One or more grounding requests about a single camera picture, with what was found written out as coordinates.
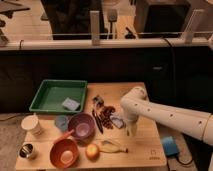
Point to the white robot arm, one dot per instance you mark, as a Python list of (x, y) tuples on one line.
[(196, 124)]

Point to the orange spatula handle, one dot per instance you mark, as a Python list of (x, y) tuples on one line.
[(64, 136)]

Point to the banana peel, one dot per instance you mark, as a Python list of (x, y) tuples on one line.
[(110, 146)]

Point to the red orange bowl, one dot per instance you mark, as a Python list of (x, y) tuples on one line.
[(64, 154)]

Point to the blue box on floor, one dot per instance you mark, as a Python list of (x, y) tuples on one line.
[(169, 146)]

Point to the small metal cup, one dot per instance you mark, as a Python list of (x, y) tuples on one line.
[(27, 151)]

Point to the blue grey towel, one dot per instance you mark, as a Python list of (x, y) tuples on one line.
[(117, 121)]

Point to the purple plastic bowl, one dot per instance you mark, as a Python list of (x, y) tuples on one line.
[(82, 124)]

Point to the blue sponge in tray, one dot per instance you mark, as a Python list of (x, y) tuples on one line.
[(70, 104)]

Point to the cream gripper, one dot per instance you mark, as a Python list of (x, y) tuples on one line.
[(131, 128)]

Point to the white paper cup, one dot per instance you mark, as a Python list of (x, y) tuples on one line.
[(31, 124)]

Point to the red yellow apple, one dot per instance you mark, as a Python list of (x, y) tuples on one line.
[(92, 151)]

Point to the small blue cup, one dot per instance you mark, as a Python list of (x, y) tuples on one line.
[(61, 122)]

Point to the black spoon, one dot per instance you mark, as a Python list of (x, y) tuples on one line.
[(98, 123)]

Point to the brown dried chili cluster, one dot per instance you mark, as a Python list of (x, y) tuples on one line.
[(105, 114)]

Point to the green plastic tray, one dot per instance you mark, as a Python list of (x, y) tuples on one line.
[(52, 93)]

